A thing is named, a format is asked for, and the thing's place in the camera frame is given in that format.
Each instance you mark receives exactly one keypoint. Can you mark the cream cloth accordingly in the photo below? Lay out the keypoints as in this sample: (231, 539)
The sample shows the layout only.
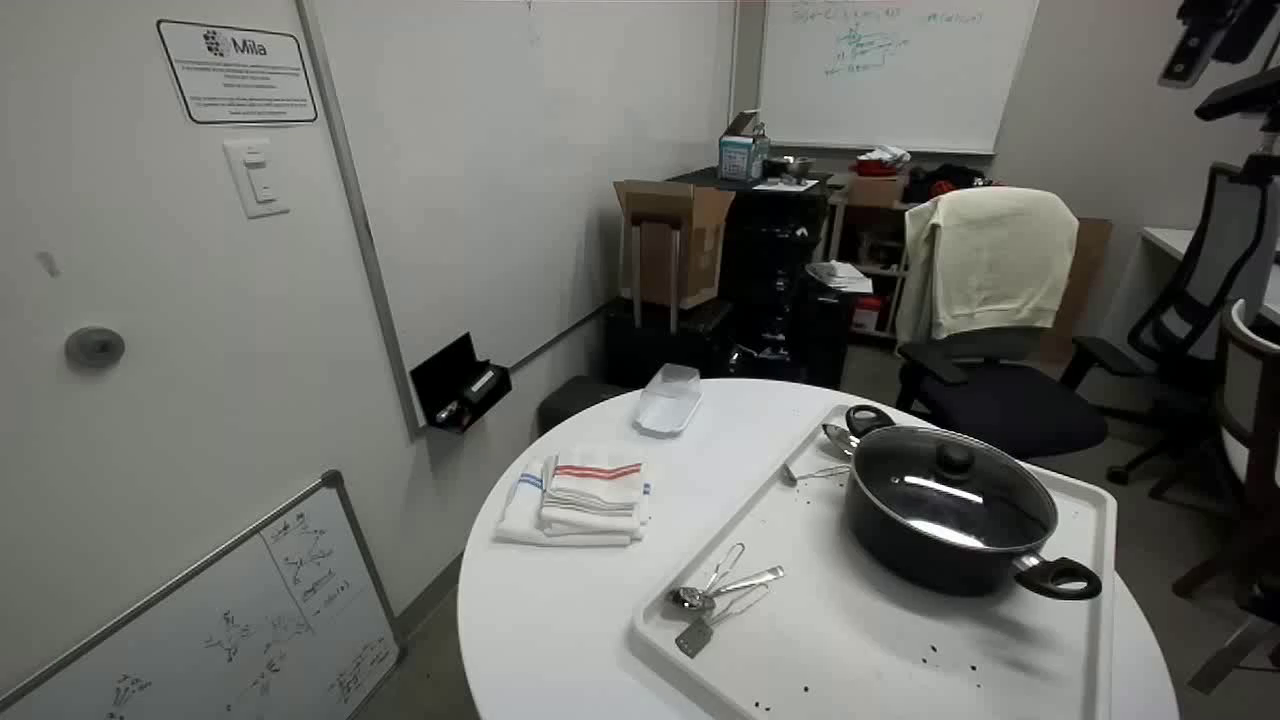
(994, 263)

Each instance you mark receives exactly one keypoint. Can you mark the wooden shelf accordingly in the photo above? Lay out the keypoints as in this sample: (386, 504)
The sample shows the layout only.
(868, 227)

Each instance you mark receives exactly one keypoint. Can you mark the whiteboard with green writing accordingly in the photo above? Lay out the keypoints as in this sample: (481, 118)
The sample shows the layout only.
(892, 80)

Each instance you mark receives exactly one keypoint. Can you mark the black bag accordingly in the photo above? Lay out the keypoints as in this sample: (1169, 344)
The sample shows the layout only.
(945, 183)

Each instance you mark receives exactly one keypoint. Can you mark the large blank wall whiteboard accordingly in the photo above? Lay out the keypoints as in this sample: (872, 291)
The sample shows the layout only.
(506, 162)

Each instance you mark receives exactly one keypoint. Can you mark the white wall notice sign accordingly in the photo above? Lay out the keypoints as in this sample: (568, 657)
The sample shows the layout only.
(238, 74)

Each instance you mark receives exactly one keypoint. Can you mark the flat cardboard panel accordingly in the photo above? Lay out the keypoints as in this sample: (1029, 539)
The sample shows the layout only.
(1090, 283)

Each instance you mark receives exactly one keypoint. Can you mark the blue tissue box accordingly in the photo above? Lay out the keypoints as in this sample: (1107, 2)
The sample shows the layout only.
(741, 152)

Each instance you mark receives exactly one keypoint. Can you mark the black cooking pot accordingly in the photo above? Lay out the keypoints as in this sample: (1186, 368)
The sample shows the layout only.
(923, 547)

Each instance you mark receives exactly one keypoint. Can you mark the white paper stack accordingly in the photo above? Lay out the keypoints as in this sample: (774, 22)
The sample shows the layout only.
(841, 276)

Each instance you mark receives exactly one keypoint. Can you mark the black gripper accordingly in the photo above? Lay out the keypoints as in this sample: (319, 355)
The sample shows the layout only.
(1196, 38)

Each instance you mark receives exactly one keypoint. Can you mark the black mesh office chair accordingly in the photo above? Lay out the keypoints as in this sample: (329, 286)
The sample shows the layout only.
(1205, 266)

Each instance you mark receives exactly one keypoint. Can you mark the white light switch plate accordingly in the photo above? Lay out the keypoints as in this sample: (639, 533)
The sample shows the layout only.
(254, 176)

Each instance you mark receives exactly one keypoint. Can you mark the black marker holder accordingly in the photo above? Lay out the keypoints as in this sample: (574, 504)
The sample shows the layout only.
(454, 380)

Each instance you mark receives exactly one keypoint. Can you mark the folded white striped towel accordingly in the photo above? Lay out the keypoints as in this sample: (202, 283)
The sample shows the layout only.
(581, 502)

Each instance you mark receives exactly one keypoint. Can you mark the glass lid with black knob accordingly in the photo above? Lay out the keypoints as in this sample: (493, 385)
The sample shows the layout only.
(954, 485)

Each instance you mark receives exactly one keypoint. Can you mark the small whiteboard with scribbles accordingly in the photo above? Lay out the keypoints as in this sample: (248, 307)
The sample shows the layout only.
(224, 625)

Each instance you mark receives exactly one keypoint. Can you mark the open cardboard box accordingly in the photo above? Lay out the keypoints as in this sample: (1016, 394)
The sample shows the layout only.
(675, 243)

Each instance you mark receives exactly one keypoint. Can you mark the white plastic tray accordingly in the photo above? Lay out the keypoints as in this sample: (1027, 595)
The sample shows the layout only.
(852, 642)

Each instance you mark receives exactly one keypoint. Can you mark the metal spoon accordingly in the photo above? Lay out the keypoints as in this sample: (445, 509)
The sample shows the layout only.
(836, 438)

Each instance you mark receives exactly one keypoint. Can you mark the round grey wall bumper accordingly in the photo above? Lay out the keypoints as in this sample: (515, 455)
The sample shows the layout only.
(92, 344)

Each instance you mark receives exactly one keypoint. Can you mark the clear plastic container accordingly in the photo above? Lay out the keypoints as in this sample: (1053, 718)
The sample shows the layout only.
(668, 403)

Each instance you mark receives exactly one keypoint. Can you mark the red item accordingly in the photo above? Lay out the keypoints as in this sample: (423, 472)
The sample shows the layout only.
(881, 162)

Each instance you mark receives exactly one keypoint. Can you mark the black cabinet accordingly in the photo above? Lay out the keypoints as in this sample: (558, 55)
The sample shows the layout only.
(774, 283)

